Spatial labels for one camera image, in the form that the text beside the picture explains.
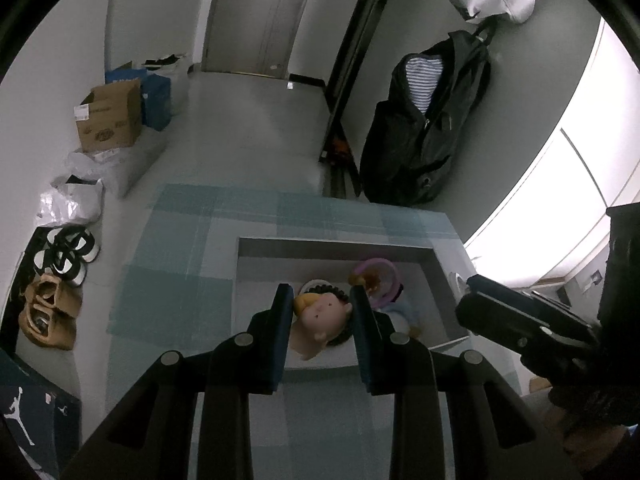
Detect white cabinet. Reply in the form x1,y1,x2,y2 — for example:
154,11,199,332
465,20,640,286

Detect grey cardboard jewelry box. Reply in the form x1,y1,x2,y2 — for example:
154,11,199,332
235,236,471,371

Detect black shoe mat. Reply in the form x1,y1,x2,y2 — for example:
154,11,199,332
0,225,51,356

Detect black backpack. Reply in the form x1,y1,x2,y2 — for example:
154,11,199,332
359,30,492,206

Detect dark blue shoe box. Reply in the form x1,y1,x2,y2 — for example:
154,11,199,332
0,347,82,480

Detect blue checked tablecloth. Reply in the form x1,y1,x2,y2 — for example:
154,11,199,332
107,183,526,480

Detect light blue bracelet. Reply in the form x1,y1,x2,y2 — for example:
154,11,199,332
372,295,423,338

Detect striped shirt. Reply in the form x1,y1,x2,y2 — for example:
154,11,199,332
404,57,445,113

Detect black and white sandal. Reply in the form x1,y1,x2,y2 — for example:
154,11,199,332
34,245,88,286
50,226,100,263

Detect large white plastic bag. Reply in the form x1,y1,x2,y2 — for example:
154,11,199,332
65,130,168,198

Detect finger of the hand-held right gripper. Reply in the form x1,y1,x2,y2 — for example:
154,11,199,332
455,291,602,357
466,274,572,314

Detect flat blue box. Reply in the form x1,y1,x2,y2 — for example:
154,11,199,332
105,62,148,86

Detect large blue box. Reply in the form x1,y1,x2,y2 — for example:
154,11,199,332
141,74,173,132

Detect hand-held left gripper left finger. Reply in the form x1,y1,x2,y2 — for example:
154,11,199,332
60,283,295,480

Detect person's right hand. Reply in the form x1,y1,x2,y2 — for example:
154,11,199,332
548,384,640,457

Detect crumpled white plastic bag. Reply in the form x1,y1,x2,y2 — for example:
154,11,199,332
36,180,105,226

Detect tan shoe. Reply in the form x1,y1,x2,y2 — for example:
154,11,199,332
37,274,83,318
19,285,76,351

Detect brown cardboard box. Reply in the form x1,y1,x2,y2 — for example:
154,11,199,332
75,79,143,153

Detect black tripod stand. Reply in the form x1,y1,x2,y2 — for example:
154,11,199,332
317,0,406,198

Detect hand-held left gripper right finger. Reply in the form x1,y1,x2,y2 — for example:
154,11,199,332
349,285,585,480

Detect grey door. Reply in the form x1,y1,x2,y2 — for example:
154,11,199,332
202,0,321,78

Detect doll head charm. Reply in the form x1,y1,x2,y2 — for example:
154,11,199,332
291,292,353,361

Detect white plastic bag with black items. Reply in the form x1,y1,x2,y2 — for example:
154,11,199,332
145,52,193,82

